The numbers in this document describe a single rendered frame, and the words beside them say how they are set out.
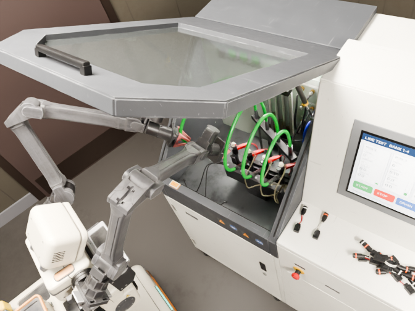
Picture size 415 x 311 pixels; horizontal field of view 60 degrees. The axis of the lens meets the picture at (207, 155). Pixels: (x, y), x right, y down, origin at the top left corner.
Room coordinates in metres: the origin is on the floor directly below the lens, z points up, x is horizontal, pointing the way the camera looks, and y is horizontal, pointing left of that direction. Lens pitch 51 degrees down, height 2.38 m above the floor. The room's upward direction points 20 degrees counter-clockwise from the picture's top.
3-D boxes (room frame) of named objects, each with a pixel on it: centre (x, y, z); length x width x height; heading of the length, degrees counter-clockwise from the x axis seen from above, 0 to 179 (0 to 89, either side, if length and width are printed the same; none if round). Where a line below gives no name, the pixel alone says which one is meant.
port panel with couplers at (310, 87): (1.00, -0.48, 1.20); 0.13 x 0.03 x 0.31; 38
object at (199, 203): (0.88, 0.06, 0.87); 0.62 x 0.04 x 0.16; 38
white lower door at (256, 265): (0.87, 0.07, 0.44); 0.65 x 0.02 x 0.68; 38
